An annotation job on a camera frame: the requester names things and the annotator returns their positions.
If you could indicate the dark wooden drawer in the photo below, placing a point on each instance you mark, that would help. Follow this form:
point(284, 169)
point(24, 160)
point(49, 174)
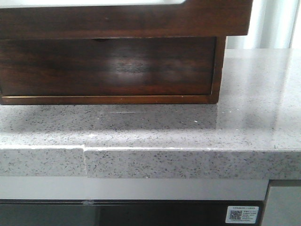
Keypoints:
point(117, 68)
point(193, 18)

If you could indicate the dark wooden drawer cabinet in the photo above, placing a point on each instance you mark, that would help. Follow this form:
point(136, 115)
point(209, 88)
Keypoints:
point(217, 66)

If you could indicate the black glass oven door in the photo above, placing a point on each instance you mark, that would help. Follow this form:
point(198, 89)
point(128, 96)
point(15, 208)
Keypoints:
point(119, 212)

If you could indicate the white QR code sticker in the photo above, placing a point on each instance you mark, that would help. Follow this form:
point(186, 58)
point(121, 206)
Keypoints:
point(241, 214)

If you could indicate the grey cabinet door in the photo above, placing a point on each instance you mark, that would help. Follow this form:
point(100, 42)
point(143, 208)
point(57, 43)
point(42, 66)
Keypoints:
point(283, 203)

